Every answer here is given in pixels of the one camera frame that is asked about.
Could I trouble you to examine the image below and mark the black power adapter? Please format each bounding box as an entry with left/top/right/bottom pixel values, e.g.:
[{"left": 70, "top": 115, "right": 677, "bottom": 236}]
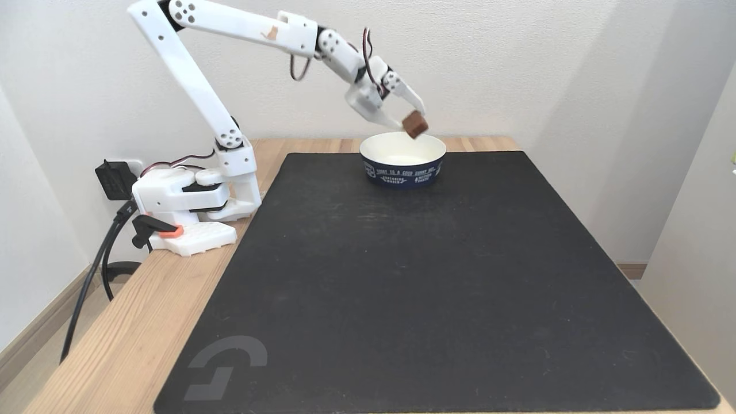
[{"left": 95, "top": 159, "right": 137, "bottom": 201}]

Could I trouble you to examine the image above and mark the black desk mat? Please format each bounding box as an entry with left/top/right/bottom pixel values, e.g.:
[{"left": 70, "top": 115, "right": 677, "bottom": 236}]
[{"left": 154, "top": 151, "right": 721, "bottom": 414}]

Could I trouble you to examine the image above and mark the dark printed bowl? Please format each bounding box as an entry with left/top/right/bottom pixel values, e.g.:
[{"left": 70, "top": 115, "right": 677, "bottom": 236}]
[{"left": 359, "top": 132, "right": 447, "bottom": 189}]

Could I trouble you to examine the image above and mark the black and orange clamp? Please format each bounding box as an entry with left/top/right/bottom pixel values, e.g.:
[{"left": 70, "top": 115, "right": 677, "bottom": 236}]
[{"left": 132, "top": 213, "right": 185, "bottom": 251}]

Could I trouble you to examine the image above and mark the black power cable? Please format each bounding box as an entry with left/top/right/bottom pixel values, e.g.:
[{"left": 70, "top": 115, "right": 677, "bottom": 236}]
[{"left": 102, "top": 218, "right": 143, "bottom": 301}]

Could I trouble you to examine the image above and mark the black usb cable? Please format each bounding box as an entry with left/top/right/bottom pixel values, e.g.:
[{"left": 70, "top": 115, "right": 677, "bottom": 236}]
[{"left": 60, "top": 198, "right": 140, "bottom": 364}]

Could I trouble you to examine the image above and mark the red-brown toy block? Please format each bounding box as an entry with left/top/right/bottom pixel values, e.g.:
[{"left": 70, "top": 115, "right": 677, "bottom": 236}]
[{"left": 401, "top": 110, "right": 430, "bottom": 139}]

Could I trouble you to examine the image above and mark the red and black servo cable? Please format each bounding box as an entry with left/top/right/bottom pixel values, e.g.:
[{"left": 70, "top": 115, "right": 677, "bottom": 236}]
[{"left": 140, "top": 151, "right": 218, "bottom": 177}]

